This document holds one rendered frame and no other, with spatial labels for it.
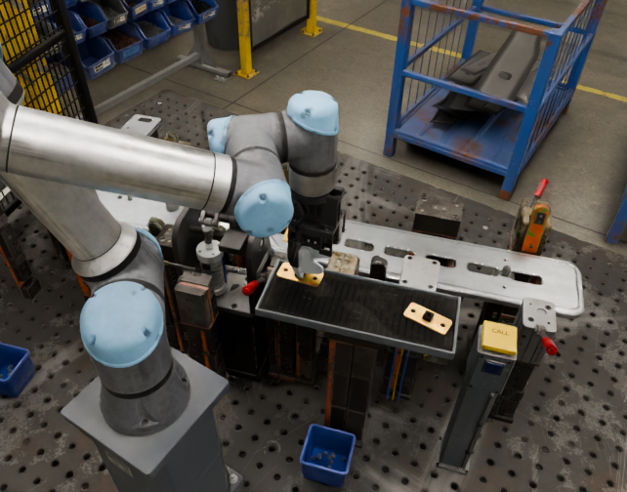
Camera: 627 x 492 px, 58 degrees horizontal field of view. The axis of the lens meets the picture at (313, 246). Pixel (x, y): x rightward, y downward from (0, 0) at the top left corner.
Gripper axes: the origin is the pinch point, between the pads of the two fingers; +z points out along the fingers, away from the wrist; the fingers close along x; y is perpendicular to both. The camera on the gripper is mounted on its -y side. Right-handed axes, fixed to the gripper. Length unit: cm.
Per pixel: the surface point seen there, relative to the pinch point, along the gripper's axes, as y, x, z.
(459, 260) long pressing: 27, 37, 21
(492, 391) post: 39.9, -0.4, 17.9
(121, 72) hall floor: -245, 248, 121
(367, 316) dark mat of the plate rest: 14.4, -2.1, 5.3
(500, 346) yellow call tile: 38.3, 0.4, 5.4
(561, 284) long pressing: 51, 38, 21
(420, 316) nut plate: 23.5, 1.3, 5.0
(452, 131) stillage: 2, 235, 104
